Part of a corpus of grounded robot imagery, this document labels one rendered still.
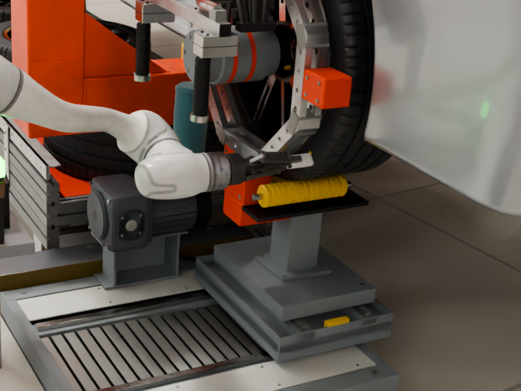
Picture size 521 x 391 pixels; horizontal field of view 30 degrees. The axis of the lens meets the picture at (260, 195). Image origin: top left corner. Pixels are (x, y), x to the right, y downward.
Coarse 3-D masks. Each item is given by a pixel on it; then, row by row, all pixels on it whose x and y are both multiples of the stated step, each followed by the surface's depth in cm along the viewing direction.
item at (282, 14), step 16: (320, 0) 225; (288, 16) 244; (288, 32) 251; (288, 48) 252; (288, 64) 253; (272, 80) 253; (288, 80) 246; (240, 96) 266; (256, 96) 268; (272, 96) 256; (288, 96) 250; (256, 112) 263; (272, 112) 267; (288, 112) 251; (256, 128) 260; (272, 128) 262
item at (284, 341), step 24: (216, 264) 289; (216, 288) 279; (240, 288) 277; (240, 312) 267; (264, 312) 265; (336, 312) 268; (360, 312) 264; (384, 312) 269; (264, 336) 256; (288, 336) 250; (312, 336) 254; (336, 336) 259; (360, 336) 263; (384, 336) 268; (288, 360) 253
